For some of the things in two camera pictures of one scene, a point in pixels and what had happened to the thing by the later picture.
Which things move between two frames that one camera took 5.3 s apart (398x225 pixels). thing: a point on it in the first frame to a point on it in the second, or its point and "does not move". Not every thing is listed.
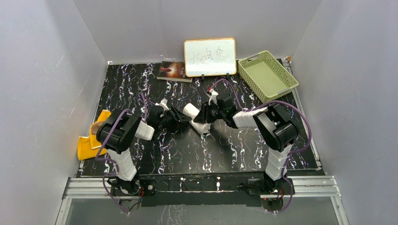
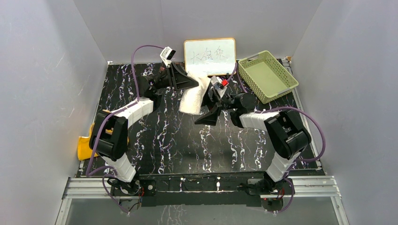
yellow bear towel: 90,146 does not move
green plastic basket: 266,77 does not move
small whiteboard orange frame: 210,57 does not move
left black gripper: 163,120 to 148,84
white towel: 192,110 to 191,101
